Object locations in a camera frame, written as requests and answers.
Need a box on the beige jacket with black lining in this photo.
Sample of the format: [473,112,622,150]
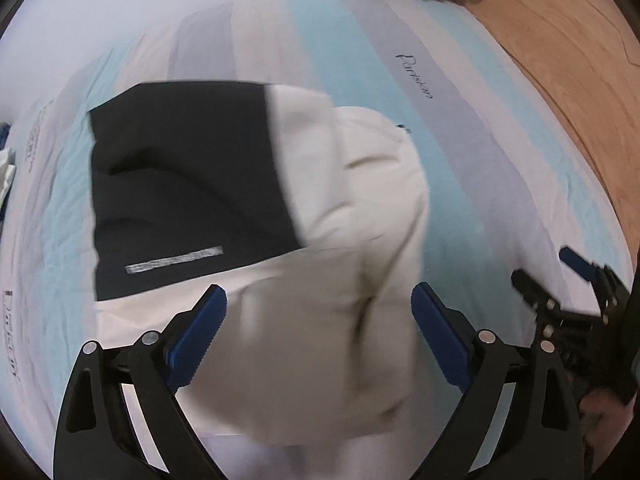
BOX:
[87,80,433,453]

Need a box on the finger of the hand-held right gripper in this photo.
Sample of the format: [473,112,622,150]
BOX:
[511,270,568,323]
[559,246,632,317]

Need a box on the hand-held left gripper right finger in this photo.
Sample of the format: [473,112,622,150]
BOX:
[410,282,586,480]

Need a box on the striped bed sheet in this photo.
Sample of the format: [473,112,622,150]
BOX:
[0,0,631,461]

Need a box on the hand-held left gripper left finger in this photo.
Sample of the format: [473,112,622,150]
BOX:
[52,284,229,480]

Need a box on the person's right hand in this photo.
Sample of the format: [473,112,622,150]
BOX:
[580,387,636,462]

